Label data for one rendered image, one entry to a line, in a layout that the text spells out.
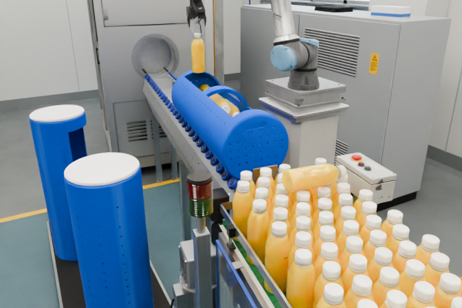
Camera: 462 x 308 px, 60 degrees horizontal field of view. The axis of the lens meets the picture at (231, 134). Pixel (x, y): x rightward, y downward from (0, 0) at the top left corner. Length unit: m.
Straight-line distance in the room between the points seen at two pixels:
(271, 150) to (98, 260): 0.79
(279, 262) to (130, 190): 0.68
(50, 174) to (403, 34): 2.34
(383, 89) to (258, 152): 1.62
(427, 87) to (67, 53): 4.83
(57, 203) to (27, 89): 4.09
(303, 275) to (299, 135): 0.96
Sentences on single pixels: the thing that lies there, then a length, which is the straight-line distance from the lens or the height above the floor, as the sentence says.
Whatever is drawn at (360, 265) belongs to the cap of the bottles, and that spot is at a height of 1.10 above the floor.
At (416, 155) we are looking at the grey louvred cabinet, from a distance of 3.45.
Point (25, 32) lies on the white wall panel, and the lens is 6.29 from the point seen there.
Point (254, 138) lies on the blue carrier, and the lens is 1.54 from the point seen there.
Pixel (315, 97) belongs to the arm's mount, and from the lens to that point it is 1.92.
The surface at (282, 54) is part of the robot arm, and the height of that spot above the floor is 1.41.
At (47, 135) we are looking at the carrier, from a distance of 2.30.
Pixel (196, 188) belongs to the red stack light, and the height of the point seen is 1.24.
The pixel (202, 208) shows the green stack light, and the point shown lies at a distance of 0.99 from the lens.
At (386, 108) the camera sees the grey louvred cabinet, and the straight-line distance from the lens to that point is 3.02.
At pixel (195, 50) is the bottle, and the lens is 2.14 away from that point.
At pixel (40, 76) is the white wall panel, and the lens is 6.39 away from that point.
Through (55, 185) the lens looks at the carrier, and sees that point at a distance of 2.41.
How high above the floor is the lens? 1.70
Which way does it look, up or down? 21 degrees down
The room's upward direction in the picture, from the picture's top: straight up
